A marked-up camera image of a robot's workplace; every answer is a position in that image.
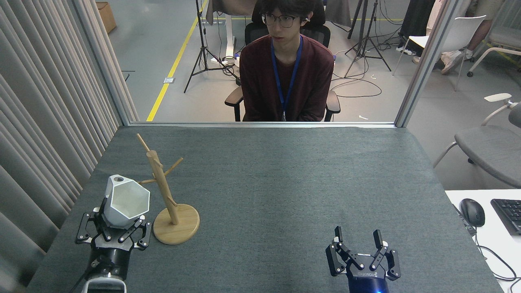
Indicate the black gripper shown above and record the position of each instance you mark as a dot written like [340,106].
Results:
[366,280]
[112,256]

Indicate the white hexagonal cup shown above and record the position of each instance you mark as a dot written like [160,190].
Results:
[126,199]

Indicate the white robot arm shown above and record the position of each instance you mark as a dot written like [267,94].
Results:
[103,285]

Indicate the wooden cup rack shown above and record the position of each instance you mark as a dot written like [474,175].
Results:
[175,232]

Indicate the black computer mouse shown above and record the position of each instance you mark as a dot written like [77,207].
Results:
[472,211]

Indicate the beige curtain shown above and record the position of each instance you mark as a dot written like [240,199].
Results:
[40,122]

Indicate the white desk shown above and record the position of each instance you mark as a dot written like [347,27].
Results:
[496,252]

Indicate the black keyboard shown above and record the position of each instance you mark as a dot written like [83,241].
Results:
[508,213]

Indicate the grey floor socket plate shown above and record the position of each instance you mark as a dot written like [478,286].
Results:
[169,80]

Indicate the grey chair with white armrest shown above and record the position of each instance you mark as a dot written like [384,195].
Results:
[488,146]

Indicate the person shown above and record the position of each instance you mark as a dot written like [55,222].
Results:
[415,20]
[484,24]
[260,81]

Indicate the black tripod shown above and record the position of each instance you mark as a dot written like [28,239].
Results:
[367,38]
[202,40]

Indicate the white power strip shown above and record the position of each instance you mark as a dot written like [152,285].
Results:
[238,61]

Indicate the cardboard box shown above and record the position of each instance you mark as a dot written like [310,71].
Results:
[106,16]

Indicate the white desk leg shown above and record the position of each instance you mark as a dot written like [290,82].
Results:
[229,36]

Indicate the black office chair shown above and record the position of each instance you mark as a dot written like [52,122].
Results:
[252,32]

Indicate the white plastic chair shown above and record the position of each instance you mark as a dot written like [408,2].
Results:
[464,32]

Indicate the silver post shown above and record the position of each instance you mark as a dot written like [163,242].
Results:
[423,69]
[101,61]

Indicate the grey chair with white frame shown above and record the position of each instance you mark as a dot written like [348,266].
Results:
[504,36]

